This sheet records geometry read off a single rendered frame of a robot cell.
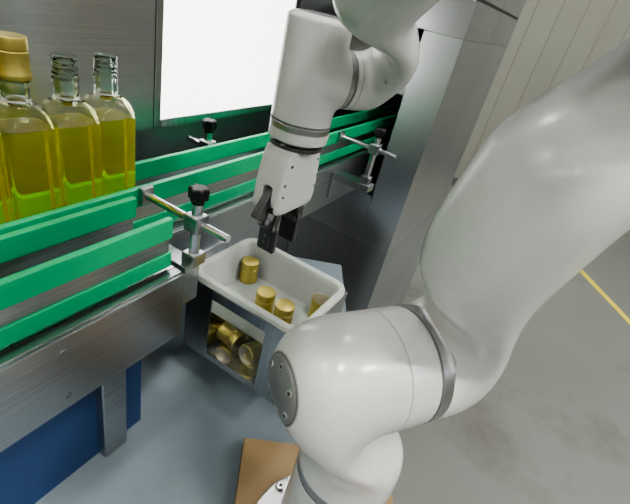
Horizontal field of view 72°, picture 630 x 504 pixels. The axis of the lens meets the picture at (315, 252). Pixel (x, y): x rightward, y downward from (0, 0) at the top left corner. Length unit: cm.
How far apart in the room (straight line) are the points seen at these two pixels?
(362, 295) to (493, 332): 124
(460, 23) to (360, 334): 103
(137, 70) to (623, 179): 75
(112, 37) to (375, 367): 65
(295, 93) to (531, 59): 429
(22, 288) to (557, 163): 49
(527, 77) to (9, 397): 465
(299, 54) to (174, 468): 64
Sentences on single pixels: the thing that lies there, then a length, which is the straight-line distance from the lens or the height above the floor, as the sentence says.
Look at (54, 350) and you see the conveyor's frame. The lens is 59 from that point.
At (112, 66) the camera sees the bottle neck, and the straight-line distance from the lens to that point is 66.
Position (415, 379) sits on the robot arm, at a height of 118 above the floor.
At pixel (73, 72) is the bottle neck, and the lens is 62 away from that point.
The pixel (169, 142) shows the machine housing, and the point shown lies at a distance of 99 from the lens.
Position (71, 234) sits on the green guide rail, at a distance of 64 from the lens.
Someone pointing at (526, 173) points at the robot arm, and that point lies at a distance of 27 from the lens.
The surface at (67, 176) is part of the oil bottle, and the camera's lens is 64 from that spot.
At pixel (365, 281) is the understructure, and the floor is 61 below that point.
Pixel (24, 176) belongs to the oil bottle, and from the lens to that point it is 62.
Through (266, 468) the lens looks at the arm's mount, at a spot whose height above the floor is 77.
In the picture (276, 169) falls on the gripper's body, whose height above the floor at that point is 122.
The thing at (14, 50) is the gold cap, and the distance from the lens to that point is 59.
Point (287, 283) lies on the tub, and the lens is 83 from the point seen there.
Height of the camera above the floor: 144
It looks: 31 degrees down
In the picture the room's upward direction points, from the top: 14 degrees clockwise
